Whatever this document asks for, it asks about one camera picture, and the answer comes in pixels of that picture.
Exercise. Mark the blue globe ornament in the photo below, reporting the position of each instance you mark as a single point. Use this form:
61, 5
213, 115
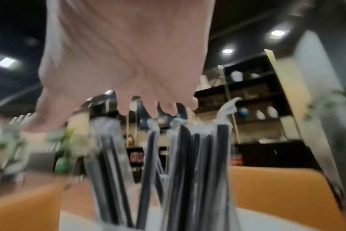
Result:
243, 112

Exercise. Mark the white tall vase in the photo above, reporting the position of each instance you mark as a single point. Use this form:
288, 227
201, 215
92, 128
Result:
272, 112
260, 115

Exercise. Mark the dark display shelf gold frame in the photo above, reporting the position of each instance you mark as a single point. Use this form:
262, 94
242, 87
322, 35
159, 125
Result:
247, 88

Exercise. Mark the white round vase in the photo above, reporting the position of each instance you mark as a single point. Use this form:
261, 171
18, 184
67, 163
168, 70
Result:
237, 76

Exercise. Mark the person's right hand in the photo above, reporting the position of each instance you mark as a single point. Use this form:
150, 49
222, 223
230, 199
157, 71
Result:
127, 49

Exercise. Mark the square ceiling light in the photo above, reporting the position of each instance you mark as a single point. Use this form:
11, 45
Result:
280, 33
228, 51
6, 62

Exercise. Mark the handful of gray straws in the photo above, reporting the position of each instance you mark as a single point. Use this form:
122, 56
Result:
184, 158

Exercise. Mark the black monitor on stand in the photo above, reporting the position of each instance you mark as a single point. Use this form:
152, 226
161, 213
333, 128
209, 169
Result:
164, 119

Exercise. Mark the orange upholstered chair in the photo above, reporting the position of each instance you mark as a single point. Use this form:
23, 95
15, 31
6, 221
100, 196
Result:
281, 191
22, 207

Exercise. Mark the square transparent container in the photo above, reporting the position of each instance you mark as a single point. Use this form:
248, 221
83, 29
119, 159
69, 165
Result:
134, 198

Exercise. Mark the long black bookshelf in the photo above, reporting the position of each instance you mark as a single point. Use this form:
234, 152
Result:
275, 155

